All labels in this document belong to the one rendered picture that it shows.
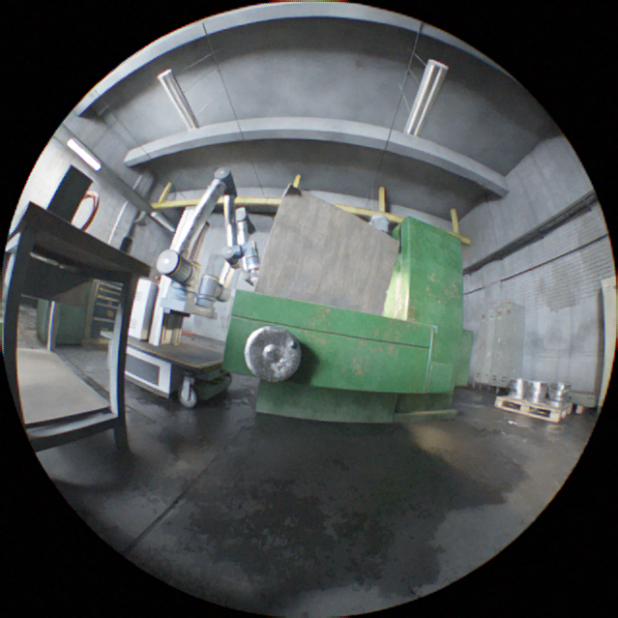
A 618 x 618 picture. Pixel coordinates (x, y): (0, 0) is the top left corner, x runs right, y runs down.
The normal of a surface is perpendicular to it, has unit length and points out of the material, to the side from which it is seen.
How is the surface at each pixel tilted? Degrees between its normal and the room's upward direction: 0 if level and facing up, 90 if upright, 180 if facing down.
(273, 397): 90
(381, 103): 180
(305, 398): 90
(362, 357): 90
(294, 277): 104
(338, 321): 90
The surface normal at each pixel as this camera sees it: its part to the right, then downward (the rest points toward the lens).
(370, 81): -0.17, 0.98
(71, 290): 0.98, 0.16
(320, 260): 0.41, 0.19
